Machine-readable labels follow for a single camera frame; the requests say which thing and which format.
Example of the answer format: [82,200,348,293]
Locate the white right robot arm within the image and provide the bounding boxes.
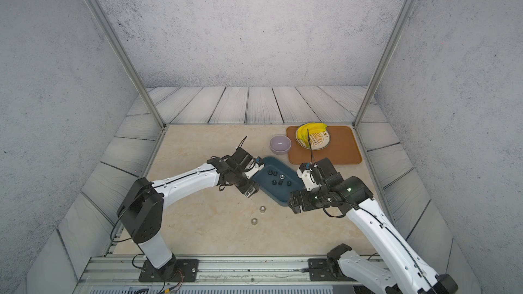
[288,176,458,293]

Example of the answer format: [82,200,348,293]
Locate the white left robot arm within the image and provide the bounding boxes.
[117,155,264,273]

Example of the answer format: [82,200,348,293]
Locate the teal plastic storage box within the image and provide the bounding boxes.
[253,157,305,206]

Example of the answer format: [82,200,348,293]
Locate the brown plastic tray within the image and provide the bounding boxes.
[287,126,362,165]

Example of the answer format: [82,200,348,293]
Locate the patterned ceramic plate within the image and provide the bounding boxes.
[295,129,331,151]

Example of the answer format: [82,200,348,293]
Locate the lilac grey bowl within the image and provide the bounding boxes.
[269,135,292,155]

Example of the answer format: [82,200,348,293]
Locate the yellow banana bunch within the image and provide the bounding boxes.
[296,122,328,145]

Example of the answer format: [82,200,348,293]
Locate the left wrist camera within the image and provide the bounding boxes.
[227,147,264,179]

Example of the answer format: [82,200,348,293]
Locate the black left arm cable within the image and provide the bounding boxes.
[109,212,144,270]

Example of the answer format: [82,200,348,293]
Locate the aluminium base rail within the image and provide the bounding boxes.
[73,255,434,294]

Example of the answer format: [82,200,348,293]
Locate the aluminium frame post left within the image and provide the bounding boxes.
[84,0,167,130]

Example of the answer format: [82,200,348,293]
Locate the aluminium frame post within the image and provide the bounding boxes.
[353,0,417,130]
[84,0,167,130]

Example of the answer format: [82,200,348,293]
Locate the aluminium frame post right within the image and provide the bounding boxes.
[353,0,417,130]

